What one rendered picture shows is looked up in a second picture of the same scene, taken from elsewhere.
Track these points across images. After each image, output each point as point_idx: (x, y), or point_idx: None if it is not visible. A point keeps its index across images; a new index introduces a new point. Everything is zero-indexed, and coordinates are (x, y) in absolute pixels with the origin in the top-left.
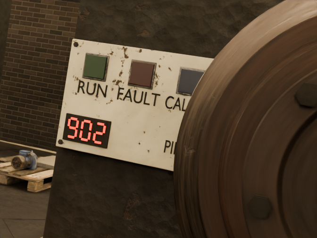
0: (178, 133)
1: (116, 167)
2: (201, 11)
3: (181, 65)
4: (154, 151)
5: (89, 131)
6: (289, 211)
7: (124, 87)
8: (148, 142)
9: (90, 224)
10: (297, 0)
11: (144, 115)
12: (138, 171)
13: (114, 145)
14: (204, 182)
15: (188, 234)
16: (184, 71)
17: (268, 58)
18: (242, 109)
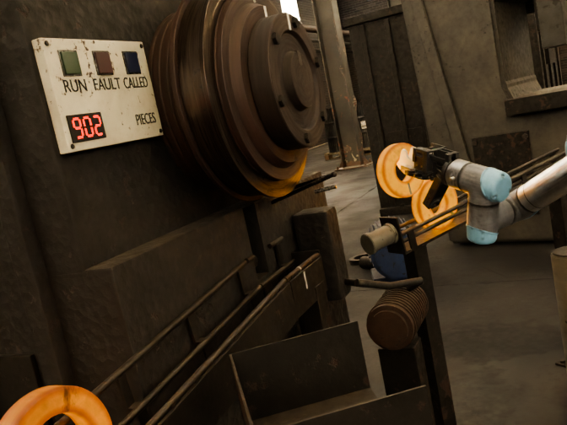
0: (207, 86)
1: (105, 156)
2: (105, 3)
3: (121, 50)
4: (132, 127)
5: (90, 126)
6: None
7: (95, 78)
8: (126, 121)
9: (109, 217)
10: None
11: (116, 99)
12: (120, 152)
13: (109, 132)
14: (233, 110)
15: (230, 149)
16: (126, 54)
17: (228, 26)
18: (237, 57)
